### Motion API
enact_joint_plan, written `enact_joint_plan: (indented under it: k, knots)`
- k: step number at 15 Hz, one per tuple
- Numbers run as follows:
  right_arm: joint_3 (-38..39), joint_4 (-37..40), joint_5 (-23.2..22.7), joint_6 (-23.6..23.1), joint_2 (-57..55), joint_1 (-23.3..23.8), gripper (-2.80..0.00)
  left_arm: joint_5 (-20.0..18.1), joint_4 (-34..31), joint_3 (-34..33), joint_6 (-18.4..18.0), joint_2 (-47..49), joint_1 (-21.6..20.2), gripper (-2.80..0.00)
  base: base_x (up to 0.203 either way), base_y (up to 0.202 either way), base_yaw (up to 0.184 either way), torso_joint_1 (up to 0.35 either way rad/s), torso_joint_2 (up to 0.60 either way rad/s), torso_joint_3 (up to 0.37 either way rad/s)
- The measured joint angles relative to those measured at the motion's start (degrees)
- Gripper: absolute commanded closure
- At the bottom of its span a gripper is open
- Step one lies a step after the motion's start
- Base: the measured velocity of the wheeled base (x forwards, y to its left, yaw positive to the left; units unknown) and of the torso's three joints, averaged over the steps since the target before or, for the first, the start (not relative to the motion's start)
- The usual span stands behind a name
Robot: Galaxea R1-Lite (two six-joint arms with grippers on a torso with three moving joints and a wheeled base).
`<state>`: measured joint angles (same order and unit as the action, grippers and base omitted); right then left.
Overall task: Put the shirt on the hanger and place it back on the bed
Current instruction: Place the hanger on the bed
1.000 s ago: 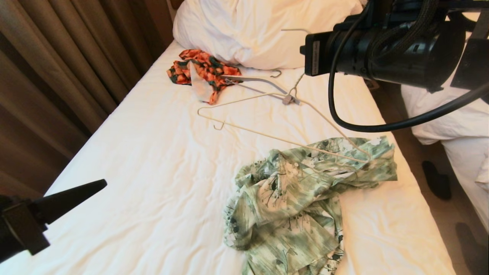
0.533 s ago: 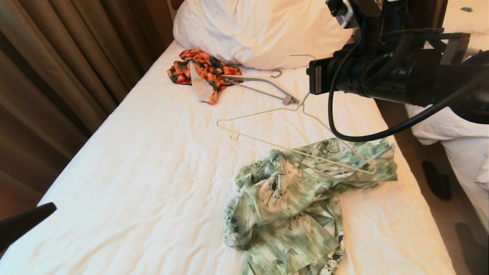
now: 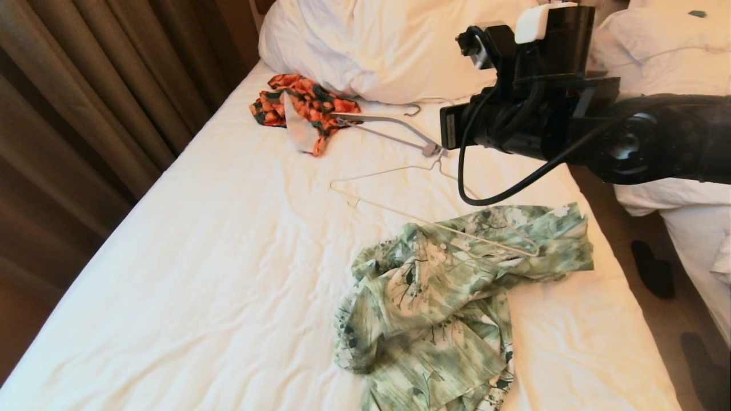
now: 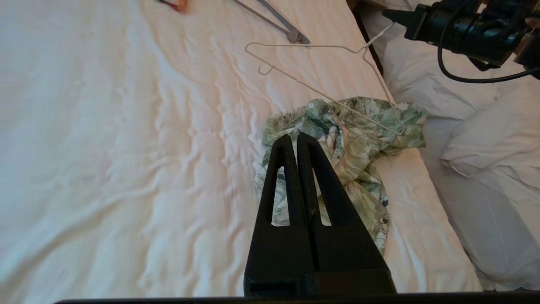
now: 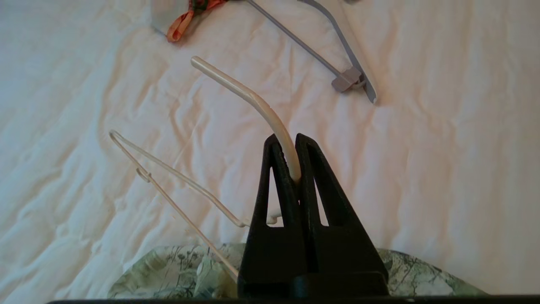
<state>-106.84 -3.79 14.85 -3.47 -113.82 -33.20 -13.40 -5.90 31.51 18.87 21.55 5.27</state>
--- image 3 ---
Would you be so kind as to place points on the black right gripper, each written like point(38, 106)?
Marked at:
point(508, 125)

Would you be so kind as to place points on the green leaf print shirt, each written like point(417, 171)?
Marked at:
point(434, 308)

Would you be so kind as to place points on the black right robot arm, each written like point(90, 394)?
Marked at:
point(674, 137)

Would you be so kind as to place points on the grey hanger with clips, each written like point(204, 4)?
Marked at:
point(429, 150)

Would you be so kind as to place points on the large white pillow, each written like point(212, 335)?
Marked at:
point(371, 45)

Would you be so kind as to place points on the small white pillow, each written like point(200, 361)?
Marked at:
point(657, 34)

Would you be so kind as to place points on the white duvet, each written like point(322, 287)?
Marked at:
point(685, 68)

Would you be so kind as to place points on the orange floral garment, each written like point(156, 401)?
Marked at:
point(311, 101)

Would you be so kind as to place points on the black slipper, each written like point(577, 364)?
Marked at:
point(705, 371)
point(654, 274)

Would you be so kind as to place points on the small green item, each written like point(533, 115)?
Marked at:
point(698, 13)

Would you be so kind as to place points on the black right camera bracket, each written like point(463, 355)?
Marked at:
point(497, 51)

